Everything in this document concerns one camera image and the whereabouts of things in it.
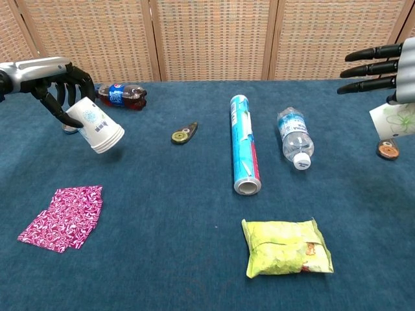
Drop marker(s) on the orange correction tape dispenser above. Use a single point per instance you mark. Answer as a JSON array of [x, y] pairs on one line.
[[387, 150]]

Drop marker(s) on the green correction tape dispenser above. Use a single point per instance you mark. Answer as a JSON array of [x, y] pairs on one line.
[[181, 136]]

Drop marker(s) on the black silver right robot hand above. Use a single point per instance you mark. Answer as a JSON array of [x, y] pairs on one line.
[[408, 71]]

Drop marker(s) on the small cola bottle blue label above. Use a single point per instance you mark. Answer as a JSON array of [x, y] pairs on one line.
[[129, 95]]

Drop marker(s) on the pink patterned paper packets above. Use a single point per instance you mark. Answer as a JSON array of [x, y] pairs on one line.
[[65, 217]]

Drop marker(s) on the stack of white paper cups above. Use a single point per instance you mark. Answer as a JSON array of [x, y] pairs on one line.
[[97, 129]]

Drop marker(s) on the white cup with green flower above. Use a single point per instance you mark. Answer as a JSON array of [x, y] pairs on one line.
[[395, 120]]

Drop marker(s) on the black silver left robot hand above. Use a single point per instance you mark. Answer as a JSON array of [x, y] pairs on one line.
[[35, 76]]

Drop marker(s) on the woven bamboo folding screen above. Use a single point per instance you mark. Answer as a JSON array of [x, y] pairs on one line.
[[210, 39]]

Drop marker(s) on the teal cling film roll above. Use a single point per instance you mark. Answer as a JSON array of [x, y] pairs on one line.
[[244, 145]]

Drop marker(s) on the grey correction tape dispenser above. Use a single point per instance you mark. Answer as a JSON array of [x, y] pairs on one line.
[[69, 130]]

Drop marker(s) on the yellow-green snack pack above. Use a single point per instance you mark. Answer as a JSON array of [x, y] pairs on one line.
[[285, 249]]

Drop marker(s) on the blue carpet table cover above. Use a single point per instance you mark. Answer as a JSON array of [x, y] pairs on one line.
[[162, 210]]

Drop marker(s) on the clear water bottle white cap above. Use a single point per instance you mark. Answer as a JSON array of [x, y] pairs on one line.
[[296, 139]]

